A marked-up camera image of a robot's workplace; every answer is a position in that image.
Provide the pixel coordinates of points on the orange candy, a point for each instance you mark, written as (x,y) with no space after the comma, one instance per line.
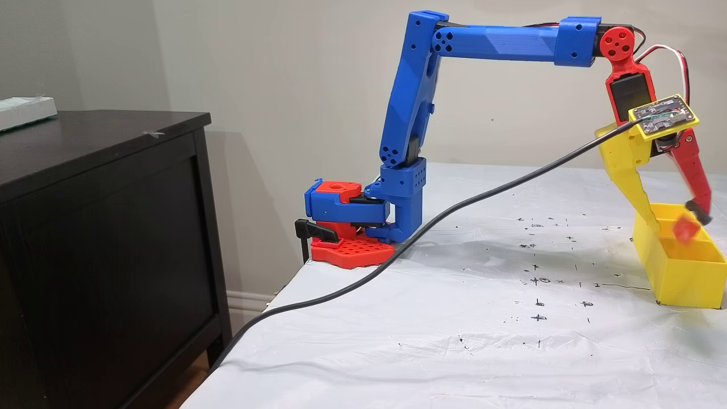
(686,229)

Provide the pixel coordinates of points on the yellow three-compartment box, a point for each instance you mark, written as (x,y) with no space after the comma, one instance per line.
(681,272)

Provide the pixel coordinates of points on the white flat box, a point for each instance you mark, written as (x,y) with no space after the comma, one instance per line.
(25,112)

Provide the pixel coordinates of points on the white plastic table cover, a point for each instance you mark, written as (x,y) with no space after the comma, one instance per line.
(397,352)

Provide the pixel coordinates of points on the black table clamp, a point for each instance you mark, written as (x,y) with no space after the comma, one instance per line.
(318,231)

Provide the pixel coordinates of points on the white baseboard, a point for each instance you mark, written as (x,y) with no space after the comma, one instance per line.
(250,301)

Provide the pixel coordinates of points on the small grey tape scrap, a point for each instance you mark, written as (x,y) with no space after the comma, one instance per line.
(153,134)

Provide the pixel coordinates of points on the dark wooden cabinet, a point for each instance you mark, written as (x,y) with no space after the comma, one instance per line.
(102,255)

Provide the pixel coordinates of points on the yellow mounted camera board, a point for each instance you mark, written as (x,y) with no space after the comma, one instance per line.
(664,116)

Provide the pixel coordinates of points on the red perforated base plate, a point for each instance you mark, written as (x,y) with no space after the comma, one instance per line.
(352,254)

